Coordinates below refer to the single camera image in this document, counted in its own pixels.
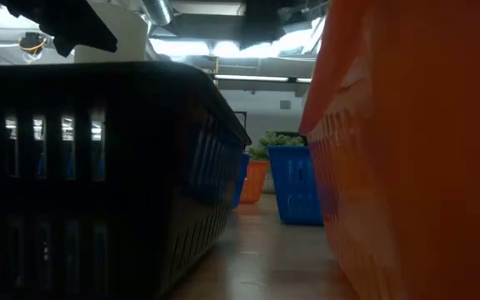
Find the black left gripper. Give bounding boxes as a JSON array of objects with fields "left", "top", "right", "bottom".
[{"left": 0, "top": 0, "right": 118, "bottom": 58}]

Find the black slotted plastic basket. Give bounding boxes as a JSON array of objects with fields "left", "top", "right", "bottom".
[{"left": 0, "top": 61, "right": 253, "bottom": 300}]

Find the orange slotted plastic basket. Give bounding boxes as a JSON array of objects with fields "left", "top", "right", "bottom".
[
  {"left": 297, "top": 0, "right": 480, "bottom": 300},
  {"left": 239, "top": 160, "right": 270, "bottom": 205}
]

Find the long ceiling light strip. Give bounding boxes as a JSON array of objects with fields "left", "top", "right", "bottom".
[{"left": 213, "top": 74, "right": 290, "bottom": 83}]

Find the small green potted plant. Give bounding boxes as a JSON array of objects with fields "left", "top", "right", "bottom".
[{"left": 246, "top": 131, "right": 307, "bottom": 195}]

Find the black device with yellow cable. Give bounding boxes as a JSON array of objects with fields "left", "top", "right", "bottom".
[{"left": 17, "top": 32, "right": 48, "bottom": 64}]

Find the silver ceiling air duct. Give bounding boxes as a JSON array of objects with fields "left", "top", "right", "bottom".
[{"left": 139, "top": 0, "right": 175, "bottom": 27}]

